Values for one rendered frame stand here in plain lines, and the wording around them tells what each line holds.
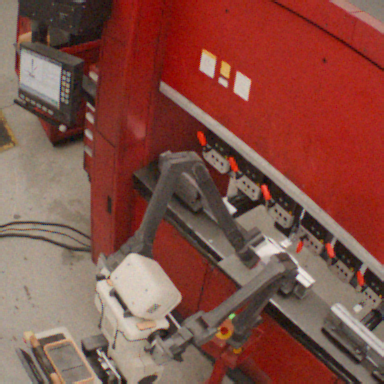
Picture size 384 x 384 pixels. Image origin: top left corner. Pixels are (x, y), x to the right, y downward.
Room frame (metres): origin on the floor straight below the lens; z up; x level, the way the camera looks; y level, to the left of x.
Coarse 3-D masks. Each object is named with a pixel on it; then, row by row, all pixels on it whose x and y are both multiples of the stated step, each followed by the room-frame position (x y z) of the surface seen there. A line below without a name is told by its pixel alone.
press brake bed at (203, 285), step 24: (144, 192) 2.34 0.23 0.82; (168, 216) 2.21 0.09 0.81; (168, 240) 2.19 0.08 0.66; (192, 240) 2.08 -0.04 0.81; (168, 264) 2.18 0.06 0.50; (192, 264) 2.06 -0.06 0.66; (216, 264) 1.96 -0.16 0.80; (192, 288) 2.04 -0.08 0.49; (216, 288) 1.94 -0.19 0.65; (192, 312) 2.02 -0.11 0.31; (240, 312) 1.81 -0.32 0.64; (264, 312) 1.72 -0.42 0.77; (264, 336) 1.68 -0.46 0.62; (288, 336) 1.59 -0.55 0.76; (216, 360) 1.85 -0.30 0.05; (264, 360) 1.63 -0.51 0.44; (288, 360) 1.54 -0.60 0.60; (312, 360) 1.45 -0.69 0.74
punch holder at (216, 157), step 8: (208, 128) 2.24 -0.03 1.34; (208, 136) 2.24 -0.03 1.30; (216, 136) 2.21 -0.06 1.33; (208, 144) 2.23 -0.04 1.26; (216, 144) 2.20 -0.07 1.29; (224, 144) 2.17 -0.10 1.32; (216, 152) 2.19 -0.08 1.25; (224, 152) 2.16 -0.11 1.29; (232, 152) 2.16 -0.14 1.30; (208, 160) 2.22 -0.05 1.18; (216, 160) 2.19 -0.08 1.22; (224, 160) 2.15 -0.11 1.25; (224, 168) 2.15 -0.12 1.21
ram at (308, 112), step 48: (192, 0) 2.40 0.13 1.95; (240, 0) 2.20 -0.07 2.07; (192, 48) 2.37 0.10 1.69; (240, 48) 2.17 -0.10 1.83; (288, 48) 2.01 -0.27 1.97; (336, 48) 1.86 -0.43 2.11; (192, 96) 2.33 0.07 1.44; (288, 96) 1.98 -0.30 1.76; (336, 96) 1.83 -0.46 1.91; (288, 144) 1.95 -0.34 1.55; (336, 144) 1.79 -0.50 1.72; (288, 192) 1.90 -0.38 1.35; (336, 192) 1.75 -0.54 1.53
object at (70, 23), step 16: (32, 0) 2.45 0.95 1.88; (48, 0) 2.39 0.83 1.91; (64, 0) 2.33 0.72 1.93; (80, 0) 2.30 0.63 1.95; (96, 0) 2.37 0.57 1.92; (112, 0) 2.47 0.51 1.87; (32, 16) 2.45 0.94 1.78; (48, 16) 2.38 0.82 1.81; (64, 16) 2.32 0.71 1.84; (80, 16) 2.28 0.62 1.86; (96, 16) 2.38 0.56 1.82; (32, 32) 2.57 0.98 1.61; (80, 32) 2.29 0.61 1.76
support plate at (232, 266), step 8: (256, 248) 1.91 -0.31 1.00; (232, 256) 1.84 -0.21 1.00; (224, 264) 1.79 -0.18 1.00; (232, 264) 1.79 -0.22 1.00; (240, 264) 1.80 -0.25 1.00; (232, 272) 1.75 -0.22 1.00; (240, 272) 1.76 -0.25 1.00; (248, 272) 1.76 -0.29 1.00; (256, 272) 1.77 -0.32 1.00; (240, 280) 1.71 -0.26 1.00; (248, 280) 1.71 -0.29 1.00
